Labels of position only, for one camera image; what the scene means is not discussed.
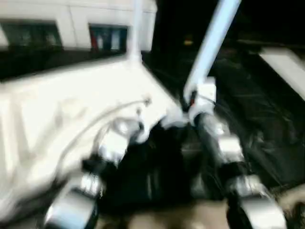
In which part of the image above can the white plastic table top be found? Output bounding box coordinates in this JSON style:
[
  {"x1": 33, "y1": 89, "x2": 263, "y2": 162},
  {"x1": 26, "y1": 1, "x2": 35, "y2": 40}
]
[{"x1": 0, "y1": 56, "x2": 189, "y2": 208}]

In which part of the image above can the black work mat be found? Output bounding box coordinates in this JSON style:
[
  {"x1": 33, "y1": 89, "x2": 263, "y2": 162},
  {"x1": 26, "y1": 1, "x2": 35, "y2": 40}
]
[{"x1": 0, "y1": 42, "x2": 305, "y2": 215}]

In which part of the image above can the white blue patterned container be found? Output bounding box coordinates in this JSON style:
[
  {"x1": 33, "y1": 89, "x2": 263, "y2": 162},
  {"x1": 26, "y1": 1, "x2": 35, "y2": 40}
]
[{"x1": 110, "y1": 31, "x2": 121, "y2": 50}]

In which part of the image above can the white flat board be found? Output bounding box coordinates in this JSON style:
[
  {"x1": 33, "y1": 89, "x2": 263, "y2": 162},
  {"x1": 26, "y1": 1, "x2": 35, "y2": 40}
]
[{"x1": 258, "y1": 49, "x2": 305, "y2": 101}]

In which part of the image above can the red bottle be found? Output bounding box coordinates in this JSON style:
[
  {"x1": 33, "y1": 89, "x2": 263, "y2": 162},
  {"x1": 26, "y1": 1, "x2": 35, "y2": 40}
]
[{"x1": 90, "y1": 30, "x2": 99, "y2": 50}]

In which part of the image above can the white glass door cabinet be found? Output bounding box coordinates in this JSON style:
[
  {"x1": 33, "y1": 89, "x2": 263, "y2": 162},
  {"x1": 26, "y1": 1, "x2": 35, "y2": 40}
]
[{"x1": 0, "y1": 0, "x2": 158, "y2": 52}]

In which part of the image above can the black left camera cable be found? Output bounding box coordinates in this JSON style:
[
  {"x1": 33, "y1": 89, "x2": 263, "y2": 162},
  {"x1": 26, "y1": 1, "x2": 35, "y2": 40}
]
[{"x1": 59, "y1": 96, "x2": 153, "y2": 172}]

